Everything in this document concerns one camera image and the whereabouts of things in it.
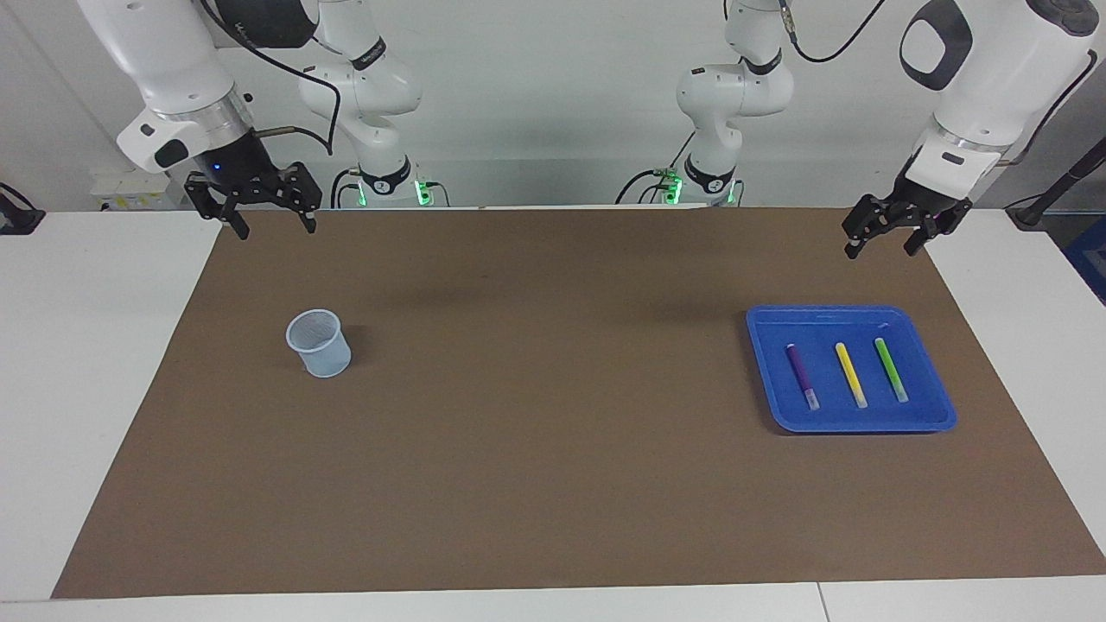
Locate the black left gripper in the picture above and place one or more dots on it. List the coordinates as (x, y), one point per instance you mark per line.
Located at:
(920, 203)

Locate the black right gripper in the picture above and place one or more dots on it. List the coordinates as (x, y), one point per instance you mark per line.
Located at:
(246, 173)

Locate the green pen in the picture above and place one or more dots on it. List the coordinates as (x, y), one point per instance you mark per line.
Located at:
(890, 371)

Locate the yellow pen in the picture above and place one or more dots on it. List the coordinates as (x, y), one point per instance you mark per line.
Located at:
(851, 376)

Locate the purple pen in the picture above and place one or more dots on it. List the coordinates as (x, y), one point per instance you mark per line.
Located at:
(802, 376)

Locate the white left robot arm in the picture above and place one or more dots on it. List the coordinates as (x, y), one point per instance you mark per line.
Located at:
(994, 78)

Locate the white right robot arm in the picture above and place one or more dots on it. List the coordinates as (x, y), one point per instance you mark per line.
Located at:
(173, 78)

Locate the blue plastic tray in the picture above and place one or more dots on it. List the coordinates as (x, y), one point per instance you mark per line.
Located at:
(851, 415)

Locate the black stand pole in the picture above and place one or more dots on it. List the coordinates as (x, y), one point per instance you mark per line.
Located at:
(1058, 186)

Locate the translucent plastic cup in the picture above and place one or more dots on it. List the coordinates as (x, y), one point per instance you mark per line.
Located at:
(321, 354)

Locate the blue box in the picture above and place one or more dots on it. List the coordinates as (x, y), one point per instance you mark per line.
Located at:
(1089, 259)

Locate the brown table mat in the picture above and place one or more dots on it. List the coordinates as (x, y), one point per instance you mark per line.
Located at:
(553, 432)

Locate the black clamp mount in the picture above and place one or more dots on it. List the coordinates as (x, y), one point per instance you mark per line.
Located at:
(17, 216)

